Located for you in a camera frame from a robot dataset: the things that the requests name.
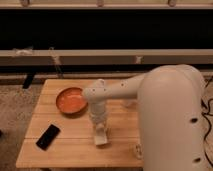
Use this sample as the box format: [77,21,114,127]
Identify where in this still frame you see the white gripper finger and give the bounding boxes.
[94,125,101,137]
[103,123,108,135]

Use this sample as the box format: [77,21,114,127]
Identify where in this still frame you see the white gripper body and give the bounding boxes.
[89,101,107,125]

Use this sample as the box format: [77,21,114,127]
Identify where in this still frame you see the white sponge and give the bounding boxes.
[94,128,108,146]

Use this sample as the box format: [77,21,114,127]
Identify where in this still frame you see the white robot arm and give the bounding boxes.
[83,65,208,171]

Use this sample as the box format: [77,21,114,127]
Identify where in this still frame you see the orange bowl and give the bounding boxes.
[56,87,88,115]

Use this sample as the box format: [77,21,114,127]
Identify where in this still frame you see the black smartphone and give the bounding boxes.
[36,124,60,150]

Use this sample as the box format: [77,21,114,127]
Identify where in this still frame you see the long wooden beam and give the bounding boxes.
[0,49,213,66]

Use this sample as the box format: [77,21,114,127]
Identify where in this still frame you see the black bracket under beam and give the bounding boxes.
[22,72,36,89]

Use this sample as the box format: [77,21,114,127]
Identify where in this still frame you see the black cables on floor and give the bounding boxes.
[199,75,213,168]

